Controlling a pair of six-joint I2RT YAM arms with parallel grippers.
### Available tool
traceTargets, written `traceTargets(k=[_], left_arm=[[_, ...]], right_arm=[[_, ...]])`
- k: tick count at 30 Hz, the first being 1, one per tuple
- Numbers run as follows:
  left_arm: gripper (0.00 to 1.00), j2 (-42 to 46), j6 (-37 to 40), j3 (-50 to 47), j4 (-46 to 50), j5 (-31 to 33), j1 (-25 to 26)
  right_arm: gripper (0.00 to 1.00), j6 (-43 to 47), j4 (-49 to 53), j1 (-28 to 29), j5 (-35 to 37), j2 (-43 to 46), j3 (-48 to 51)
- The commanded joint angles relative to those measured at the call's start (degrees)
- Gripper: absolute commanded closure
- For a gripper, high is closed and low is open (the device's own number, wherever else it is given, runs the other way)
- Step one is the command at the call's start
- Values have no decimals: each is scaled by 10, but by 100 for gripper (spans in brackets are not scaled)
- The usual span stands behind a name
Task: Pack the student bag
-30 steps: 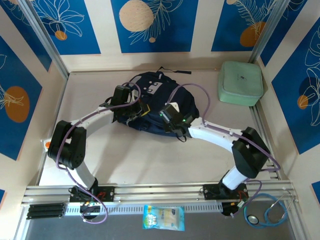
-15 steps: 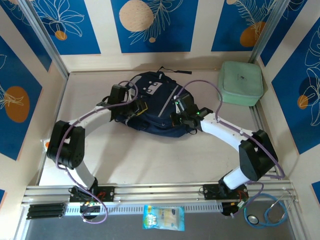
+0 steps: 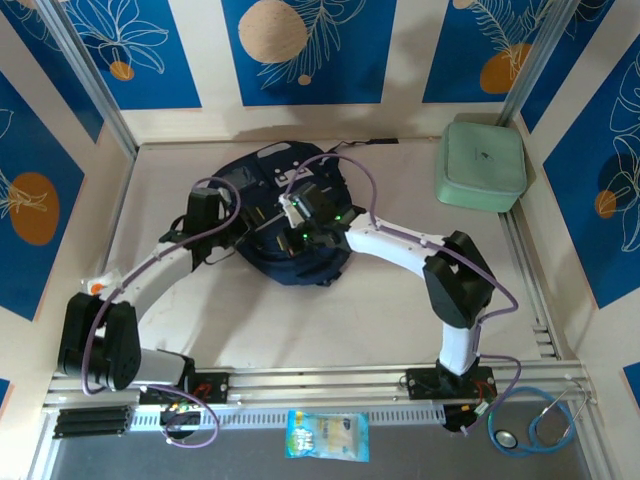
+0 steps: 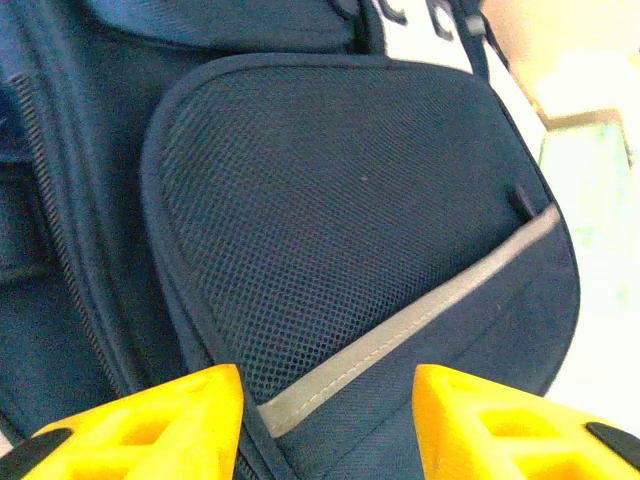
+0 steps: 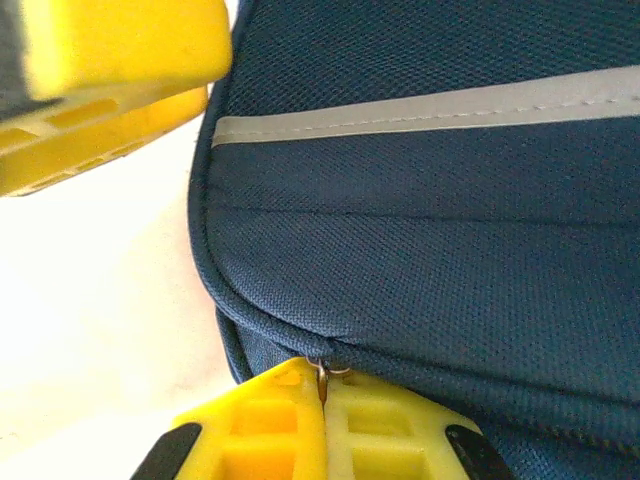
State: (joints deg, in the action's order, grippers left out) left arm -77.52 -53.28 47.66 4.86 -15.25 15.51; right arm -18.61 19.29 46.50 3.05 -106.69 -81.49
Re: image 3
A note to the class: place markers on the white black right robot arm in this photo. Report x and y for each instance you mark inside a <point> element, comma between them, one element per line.
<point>395,245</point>

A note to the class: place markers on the blue poster white leaf outline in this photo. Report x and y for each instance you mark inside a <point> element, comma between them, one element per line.
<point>40,65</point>
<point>575,60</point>

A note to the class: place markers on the blue snack packet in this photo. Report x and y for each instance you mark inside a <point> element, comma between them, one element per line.
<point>327,435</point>

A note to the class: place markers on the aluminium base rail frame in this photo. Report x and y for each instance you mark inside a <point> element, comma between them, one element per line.
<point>325,387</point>

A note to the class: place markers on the blue poster orange circle feather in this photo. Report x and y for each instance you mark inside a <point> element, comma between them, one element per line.
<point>450,50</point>

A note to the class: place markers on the blue wall poster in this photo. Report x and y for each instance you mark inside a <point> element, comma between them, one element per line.
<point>632,380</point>
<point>4,395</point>

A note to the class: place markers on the blue stethoscope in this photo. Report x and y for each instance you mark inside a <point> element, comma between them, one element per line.
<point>506,439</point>

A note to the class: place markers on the blue poster dark circle leaf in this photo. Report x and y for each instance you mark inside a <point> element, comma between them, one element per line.
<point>575,225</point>

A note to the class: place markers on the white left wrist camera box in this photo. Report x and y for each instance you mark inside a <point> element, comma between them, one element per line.
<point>226,198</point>

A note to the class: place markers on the orange capped bottle in bag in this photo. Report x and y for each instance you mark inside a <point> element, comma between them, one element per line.
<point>96,286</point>

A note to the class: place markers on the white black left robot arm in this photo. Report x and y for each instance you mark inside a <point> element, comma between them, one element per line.
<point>150,275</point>

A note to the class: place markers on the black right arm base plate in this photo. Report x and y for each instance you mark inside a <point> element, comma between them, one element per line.
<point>422,385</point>

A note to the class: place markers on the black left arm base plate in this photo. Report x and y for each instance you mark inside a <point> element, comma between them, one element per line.
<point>215,387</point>

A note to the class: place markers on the black ribbed bar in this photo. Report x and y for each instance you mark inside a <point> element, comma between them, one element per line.
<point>92,422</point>

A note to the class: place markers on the mint green zip pouch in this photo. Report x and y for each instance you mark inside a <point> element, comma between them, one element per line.
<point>480,165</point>

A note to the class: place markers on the blue poster white flower outline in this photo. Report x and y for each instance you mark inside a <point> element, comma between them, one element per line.
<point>175,50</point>

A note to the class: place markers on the aluminium corner post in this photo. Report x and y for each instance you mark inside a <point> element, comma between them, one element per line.
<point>540,60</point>
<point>85,75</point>

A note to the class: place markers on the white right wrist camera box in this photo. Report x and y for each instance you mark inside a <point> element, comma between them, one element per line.
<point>289,209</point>

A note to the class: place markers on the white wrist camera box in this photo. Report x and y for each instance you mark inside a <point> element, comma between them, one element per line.
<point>289,209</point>
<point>226,198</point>

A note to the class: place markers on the navy blue backpack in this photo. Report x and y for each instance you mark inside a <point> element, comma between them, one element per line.
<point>300,270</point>

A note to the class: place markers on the blue poster orange circle leaf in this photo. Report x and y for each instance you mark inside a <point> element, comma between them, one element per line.
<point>40,150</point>

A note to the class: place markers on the blue poster beige circle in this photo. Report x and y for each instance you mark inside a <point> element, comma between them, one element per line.
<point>350,60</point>

